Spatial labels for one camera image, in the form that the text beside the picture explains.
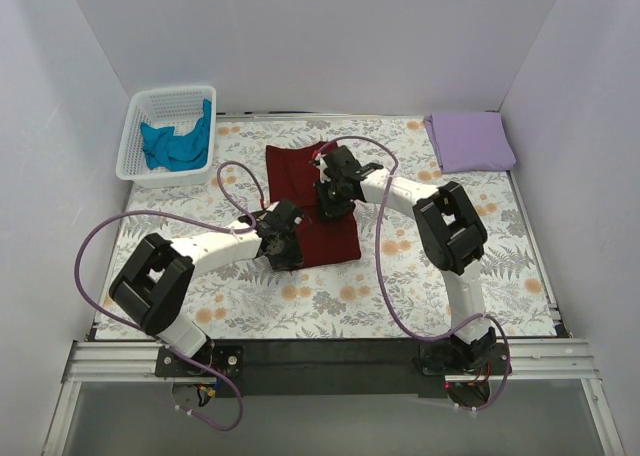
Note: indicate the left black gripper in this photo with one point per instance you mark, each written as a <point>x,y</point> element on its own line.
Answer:
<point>288,258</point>

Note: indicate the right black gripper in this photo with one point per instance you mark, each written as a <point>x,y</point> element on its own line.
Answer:
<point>331,207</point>

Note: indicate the dark red t-shirt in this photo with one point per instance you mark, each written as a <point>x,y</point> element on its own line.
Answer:
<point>292,176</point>

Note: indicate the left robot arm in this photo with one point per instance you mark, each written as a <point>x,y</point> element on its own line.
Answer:
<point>152,285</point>

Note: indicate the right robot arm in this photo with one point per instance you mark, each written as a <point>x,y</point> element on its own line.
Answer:
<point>451,232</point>

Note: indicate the floral table mat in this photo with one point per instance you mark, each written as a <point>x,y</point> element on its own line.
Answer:
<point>250,300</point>

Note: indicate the folded purple t-shirt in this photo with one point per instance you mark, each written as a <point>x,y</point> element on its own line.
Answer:
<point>469,141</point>

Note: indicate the teal t-shirt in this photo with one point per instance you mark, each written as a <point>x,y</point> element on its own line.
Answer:
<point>162,148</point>

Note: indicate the white plastic basket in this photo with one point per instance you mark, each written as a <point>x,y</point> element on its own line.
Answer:
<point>181,108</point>

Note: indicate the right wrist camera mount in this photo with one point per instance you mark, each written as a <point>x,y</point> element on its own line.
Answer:
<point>319,161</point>

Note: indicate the aluminium front rail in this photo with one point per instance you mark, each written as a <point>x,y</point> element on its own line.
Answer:
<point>135,361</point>

